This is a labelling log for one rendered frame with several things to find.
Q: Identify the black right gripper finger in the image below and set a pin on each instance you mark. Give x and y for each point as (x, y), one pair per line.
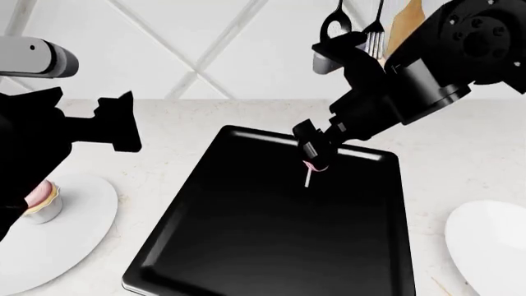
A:
(326, 154)
(306, 135)

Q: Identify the pink lollipop with white stick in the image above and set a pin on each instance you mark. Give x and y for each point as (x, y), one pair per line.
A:
(314, 168)

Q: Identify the pink frosted cupcake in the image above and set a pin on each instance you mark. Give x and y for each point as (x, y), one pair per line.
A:
(46, 202)

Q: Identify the black rectangular tray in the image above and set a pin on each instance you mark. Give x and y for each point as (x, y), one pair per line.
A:
(267, 234)

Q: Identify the white round plate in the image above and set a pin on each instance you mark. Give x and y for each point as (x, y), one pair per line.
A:
(489, 246)
(74, 234)

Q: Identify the small grey cylinder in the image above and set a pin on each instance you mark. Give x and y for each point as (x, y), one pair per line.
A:
(324, 64)

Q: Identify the large grey cylinder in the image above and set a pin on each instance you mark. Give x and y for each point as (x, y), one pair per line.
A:
(37, 57)

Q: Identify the wooden hanging spatula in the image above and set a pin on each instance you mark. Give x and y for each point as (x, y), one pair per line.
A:
(404, 27)

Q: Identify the black hanging ladle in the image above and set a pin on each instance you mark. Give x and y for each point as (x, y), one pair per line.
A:
(343, 18)

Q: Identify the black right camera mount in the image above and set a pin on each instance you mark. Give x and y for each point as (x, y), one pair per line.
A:
(353, 58)

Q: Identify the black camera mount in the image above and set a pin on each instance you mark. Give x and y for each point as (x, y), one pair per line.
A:
(117, 126)
(353, 58)

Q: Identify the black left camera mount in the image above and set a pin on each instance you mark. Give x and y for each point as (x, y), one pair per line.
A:
(117, 126)

